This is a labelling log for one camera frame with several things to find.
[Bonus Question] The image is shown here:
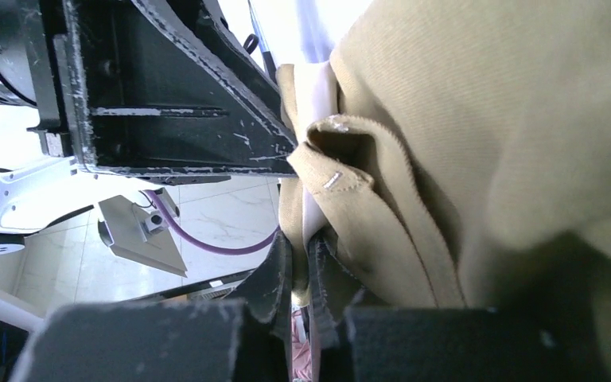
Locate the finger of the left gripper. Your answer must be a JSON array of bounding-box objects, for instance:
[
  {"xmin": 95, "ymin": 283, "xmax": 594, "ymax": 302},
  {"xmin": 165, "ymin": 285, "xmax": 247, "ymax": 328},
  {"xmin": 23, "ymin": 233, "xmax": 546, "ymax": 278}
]
[
  {"xmin": 63, "ymin": 1, "xmax": 297, "ymax": 177},
  {"xmin": 168, "ymin": 0, "xmax": 281, "ymax": 114}
]

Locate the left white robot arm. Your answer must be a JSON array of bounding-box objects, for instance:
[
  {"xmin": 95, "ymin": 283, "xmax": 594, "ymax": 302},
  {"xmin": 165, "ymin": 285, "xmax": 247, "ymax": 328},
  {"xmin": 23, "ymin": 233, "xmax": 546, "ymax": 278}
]
[{"xmin": 0, "ymin": 1, "xmax": 296, "ymax": 255}]

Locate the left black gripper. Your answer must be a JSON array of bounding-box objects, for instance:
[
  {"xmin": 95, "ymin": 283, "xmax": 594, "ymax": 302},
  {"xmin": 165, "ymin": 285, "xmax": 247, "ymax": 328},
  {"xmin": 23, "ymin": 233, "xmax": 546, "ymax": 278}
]
[{"xmin": 0, "ymin": 0, "xmax": 68, "ymax": 132}]

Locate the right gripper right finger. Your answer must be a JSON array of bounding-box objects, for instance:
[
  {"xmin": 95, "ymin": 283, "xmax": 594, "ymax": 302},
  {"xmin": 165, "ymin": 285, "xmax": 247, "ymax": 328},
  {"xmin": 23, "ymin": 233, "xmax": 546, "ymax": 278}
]
[{"xmin": 308, "ymin": 232, "xmax": 608, "ymax": 381}]

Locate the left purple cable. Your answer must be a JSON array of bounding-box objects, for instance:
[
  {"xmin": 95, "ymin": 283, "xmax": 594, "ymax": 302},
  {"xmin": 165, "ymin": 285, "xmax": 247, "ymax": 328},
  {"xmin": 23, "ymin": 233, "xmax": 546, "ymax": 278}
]
[{"xmin": 141, "ymin": 189, "xmax": 281, "ymax": 257}]

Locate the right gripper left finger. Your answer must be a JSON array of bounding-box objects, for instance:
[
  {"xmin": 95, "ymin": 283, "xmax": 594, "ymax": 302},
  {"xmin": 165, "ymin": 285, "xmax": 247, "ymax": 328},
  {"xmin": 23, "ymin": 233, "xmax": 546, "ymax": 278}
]
[{"xmin": 12, "ymin": 233, "xmax": 292, "ymax": 381}]

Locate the olive and cream underwear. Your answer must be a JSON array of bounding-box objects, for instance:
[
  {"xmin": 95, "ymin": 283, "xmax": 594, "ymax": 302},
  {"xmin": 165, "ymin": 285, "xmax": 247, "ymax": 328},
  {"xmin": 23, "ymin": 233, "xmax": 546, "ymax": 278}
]
[{"xmin": 277, "ymin": 1, "xmax": 611, "ymax": 381}]

